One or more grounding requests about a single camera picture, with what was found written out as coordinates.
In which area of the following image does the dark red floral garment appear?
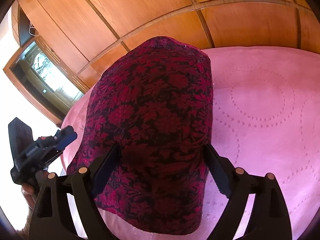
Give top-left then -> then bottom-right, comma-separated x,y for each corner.
67,36 -> 213,235

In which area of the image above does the person's left hand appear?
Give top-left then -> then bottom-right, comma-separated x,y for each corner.
21,183 -> 37,210

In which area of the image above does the wooden panelled wardrobe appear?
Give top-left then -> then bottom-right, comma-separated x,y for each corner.
10,0 -> 319,90

